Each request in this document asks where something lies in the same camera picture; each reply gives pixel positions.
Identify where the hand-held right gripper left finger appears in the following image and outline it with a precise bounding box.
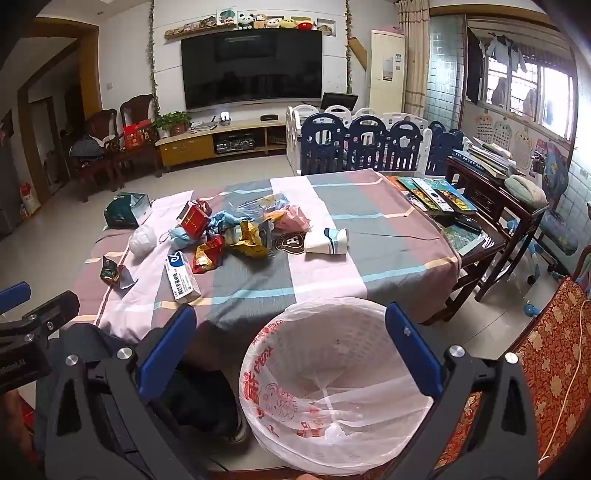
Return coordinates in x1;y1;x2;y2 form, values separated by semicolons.
45;305;204;480

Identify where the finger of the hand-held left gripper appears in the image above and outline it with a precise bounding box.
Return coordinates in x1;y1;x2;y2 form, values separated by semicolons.
0;282;32;317

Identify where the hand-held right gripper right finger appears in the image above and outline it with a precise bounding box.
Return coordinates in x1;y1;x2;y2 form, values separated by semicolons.
385;302;540;480

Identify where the white mesh waste bin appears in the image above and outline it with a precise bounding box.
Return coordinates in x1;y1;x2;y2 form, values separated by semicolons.
239;298;446;476

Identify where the green snack wrapper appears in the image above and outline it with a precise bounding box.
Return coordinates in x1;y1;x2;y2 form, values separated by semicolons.
100;256;136;290

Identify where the white tissue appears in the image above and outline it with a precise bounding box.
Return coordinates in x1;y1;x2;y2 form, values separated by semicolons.
128;224;158;256

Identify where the white blue paper cup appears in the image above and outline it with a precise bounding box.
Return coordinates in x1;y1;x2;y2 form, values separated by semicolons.
303;227;350;256

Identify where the pink plastic bag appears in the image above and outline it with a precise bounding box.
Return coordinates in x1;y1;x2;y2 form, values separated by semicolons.
272;205;313;234

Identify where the white blue medicine box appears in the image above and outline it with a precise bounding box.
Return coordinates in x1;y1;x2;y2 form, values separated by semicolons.
164;251;203;304

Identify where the red snack wrapper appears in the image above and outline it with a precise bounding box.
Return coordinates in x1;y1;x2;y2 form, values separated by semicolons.
192;237;226;274

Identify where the white red sack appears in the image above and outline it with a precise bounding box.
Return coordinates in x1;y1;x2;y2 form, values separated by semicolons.
18;182;41;216

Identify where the blue face mask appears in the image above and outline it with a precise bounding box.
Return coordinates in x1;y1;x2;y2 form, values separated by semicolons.
161;226;205;253

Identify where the dark wooden dining chair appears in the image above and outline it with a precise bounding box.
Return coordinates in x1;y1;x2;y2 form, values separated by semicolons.
438;217;509;325

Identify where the small red box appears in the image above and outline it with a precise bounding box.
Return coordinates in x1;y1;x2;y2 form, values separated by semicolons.
179;200;213;239

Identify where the yellow snack wrapper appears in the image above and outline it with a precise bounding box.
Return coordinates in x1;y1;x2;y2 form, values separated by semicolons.
225;220;269;259

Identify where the blue cloth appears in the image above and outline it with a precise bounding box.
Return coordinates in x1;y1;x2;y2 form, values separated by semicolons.
207;210;245;237

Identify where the red gold patterned cushion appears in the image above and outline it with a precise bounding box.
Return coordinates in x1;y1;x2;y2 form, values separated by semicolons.
434;277;591;472

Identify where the row of picture books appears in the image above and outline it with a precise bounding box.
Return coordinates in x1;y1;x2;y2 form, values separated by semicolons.
385;175;485;256

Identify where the grey backpack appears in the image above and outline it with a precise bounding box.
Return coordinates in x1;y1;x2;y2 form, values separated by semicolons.
69;136;108;161

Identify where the clear plastic bag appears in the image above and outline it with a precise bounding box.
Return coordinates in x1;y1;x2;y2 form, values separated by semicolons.
231;194;290;223

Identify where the dark wooden side table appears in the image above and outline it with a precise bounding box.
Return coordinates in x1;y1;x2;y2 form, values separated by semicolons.
444;154;549;302

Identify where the blue child chair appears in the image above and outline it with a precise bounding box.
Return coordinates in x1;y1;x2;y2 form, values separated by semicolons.
537;210;579;278

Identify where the yellow wooden TV cabinet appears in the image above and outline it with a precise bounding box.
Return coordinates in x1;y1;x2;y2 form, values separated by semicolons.
156;117;289;169

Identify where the dark wooden armchair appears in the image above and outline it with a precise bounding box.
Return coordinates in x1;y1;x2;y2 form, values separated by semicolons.
119;95;161;178
68;108;120;200

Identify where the grey green cushion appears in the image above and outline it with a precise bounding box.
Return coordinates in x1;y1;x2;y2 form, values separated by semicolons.
503;174;548;209

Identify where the red gift box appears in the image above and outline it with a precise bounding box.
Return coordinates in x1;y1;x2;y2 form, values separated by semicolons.
122;121;155;151

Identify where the black audio receiver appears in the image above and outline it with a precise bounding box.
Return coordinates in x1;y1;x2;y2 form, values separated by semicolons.
215;137;257;154

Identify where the stack of books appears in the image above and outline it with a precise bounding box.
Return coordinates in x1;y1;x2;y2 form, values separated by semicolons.
461;137;519;179

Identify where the blue white playpen fence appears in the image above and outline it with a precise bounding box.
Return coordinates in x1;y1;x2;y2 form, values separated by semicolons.
286;105;466;176

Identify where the potted green plant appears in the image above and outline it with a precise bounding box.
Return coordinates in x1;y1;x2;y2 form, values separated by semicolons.
152;112;192;138

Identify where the black monitor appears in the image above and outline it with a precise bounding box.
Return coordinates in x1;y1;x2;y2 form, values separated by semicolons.
320;92;359;114

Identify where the green ivy garland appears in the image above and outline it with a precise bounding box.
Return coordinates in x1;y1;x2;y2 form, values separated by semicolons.
344;0;355;94
146;0;161;116

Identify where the black television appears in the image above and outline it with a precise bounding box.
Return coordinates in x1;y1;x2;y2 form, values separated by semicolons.
181;30;324;112

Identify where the white standing air conditioner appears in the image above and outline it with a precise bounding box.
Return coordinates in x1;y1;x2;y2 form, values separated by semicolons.
369;30;406;114

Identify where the hanging dark garment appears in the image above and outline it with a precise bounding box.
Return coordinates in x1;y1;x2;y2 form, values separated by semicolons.
465;27;485;105

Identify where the beige curtain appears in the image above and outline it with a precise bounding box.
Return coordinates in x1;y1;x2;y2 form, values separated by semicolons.
398;0;431;114

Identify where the hanging blue garment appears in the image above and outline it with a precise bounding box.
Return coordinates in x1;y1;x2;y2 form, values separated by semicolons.
482;33;528;73

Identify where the row of plush toys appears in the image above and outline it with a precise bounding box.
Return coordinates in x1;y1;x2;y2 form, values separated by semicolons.
238;12;318;31

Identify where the yellow cable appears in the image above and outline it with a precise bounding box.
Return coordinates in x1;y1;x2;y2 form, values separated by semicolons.
539;302;583;462

